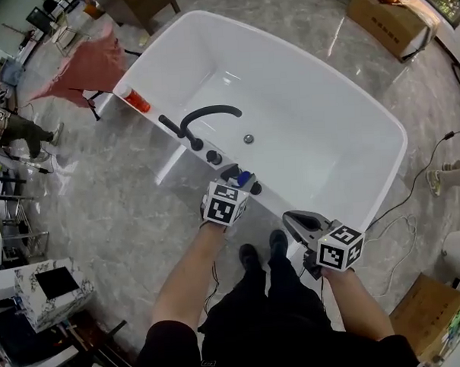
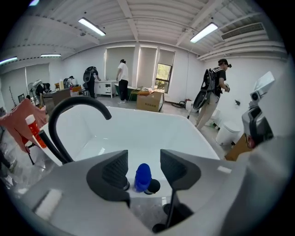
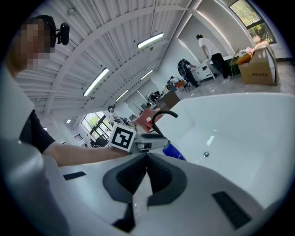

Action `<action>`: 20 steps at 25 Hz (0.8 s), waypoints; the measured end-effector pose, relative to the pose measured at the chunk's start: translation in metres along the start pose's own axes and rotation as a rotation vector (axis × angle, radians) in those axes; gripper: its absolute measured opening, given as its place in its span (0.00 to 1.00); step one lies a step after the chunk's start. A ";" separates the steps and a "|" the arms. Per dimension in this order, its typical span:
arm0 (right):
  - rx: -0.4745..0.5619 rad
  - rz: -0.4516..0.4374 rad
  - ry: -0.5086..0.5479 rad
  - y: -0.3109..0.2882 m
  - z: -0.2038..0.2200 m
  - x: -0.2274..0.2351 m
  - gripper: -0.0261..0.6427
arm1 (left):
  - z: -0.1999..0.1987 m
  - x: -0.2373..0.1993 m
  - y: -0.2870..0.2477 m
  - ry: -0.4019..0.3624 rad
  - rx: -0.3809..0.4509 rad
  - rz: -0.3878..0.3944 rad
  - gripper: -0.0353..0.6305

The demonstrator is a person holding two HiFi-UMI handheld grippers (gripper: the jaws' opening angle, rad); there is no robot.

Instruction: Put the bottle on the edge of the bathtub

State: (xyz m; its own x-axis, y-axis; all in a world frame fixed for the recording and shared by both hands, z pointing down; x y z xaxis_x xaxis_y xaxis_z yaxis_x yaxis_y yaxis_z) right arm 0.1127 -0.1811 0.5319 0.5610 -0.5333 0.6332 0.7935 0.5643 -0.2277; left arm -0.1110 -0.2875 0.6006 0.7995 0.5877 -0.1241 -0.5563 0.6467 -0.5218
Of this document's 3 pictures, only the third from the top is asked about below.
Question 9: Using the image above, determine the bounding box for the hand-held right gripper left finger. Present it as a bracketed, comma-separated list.
[43, 152, 148, 236]

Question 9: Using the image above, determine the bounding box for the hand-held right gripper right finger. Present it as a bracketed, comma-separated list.
[136, 152, 277, 236]

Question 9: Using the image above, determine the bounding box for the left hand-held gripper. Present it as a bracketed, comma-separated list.
[108, 121, 171, 154]

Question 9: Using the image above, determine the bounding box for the white bathtub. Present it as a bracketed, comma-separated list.
[152, 92, 295, 208]

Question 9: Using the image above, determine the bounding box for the person's left forearm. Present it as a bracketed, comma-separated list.
[42, 141, 130, 167]

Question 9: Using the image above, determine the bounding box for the black curved faucet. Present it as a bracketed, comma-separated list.
[151, 110, 178, 136]

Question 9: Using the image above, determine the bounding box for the dark wooden cabinet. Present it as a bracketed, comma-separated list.
[159, 91, 181, 111]

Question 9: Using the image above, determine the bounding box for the long ceiling light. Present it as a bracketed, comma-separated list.
[115, 89, 130, 102]
[83, 68, 109, 97]
[140, 69, 154, 81]
[137, 32, 165, 49]

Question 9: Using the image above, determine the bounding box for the wide multi-pane window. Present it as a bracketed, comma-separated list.
[80, 111, 113, 139]

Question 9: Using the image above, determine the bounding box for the white cabinet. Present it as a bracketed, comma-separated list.
[192, 59, 219, 83]

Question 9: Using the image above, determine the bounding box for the person's black clothing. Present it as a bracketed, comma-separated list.
[18, 109, 56, 154]

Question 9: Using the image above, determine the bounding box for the large brown cardboard box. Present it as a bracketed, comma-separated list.
[237, 41, 278, 86]

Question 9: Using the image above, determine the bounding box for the dark framed window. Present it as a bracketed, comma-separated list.
[229, 0, 277, 44]

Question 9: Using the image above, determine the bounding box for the person's face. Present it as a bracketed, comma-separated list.
[4, 17, 56, 77]

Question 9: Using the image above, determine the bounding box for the black head camera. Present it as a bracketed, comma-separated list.
[55, 22, 70, 46]

